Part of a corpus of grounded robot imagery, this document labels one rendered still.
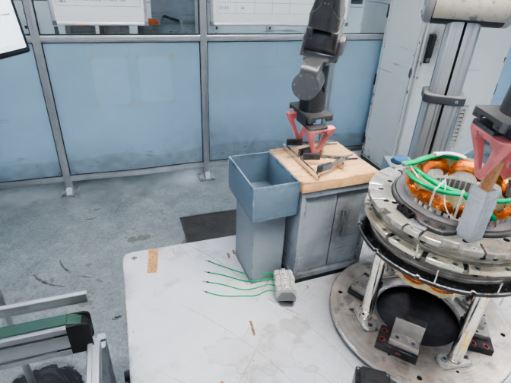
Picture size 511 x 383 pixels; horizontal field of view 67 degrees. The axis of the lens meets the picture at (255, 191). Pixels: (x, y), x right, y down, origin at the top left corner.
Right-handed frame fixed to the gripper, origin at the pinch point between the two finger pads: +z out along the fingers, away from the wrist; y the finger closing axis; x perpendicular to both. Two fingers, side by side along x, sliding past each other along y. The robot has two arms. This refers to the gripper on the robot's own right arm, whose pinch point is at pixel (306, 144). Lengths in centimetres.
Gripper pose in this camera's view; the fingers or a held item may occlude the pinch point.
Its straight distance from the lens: 95.9
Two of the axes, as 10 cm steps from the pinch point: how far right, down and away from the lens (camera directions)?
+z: -0.3, 8.3, 5.5
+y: 3.6, 5.2, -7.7
